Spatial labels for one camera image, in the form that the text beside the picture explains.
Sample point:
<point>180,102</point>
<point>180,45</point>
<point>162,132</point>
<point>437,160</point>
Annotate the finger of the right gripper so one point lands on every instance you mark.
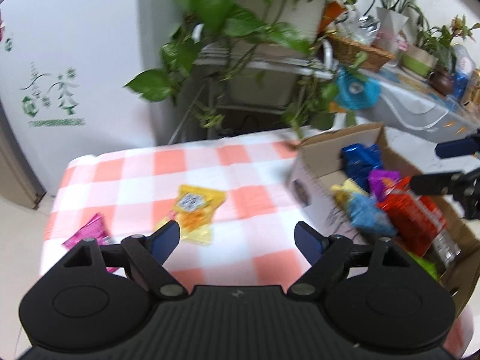
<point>452,149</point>
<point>434,184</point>

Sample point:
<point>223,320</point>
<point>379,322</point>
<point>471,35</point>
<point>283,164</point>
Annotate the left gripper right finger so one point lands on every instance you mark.
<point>327,256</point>

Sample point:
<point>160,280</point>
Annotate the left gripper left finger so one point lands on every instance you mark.
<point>146,256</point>

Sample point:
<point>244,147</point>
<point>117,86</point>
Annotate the red orange snack packet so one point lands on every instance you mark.
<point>417,219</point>

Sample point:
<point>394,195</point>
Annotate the light blue snack packet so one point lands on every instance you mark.
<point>366,217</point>

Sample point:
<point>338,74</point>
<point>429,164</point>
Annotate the purple snack packet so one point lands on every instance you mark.
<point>380,181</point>

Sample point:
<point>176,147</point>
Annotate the green snack packet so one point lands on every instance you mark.
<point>426,265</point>

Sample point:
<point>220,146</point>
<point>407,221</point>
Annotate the blue foil snack packet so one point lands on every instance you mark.
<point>358,160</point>

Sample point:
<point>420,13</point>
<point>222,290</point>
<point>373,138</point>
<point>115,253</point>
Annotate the magenta snack packet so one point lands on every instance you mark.
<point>96,229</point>

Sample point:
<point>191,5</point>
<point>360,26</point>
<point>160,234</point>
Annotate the yellow waffle snack packet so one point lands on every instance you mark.
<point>194,210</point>

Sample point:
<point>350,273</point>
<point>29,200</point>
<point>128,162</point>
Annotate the grey white table cover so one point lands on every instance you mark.
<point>410,105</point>

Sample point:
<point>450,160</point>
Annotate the brown clay teapot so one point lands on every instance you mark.
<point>441,80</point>

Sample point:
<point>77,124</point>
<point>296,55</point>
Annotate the cardboard box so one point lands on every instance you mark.
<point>317,174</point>

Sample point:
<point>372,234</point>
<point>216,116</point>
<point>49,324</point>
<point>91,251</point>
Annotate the pink checkered tablecloth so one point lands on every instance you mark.
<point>229,276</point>

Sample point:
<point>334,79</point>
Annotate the green white flower pot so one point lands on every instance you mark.
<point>418,62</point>

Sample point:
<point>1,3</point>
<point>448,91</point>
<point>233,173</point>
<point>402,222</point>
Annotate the blue ribbon roll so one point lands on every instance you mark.
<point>356,91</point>

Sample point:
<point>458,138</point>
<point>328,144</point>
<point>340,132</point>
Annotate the white vase with plant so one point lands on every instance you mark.
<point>393,17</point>

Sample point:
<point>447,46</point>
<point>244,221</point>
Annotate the wicker basket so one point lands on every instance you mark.
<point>345,51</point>

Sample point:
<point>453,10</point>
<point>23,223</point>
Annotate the white metal plant stand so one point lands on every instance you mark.
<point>262,80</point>

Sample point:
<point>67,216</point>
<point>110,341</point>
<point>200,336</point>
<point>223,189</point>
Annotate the white refrigerator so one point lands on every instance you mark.
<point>65,66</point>

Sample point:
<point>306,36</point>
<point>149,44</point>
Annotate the white plant pot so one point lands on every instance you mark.
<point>288,3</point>

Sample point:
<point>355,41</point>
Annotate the green pothos plant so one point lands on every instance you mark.
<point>210,21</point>

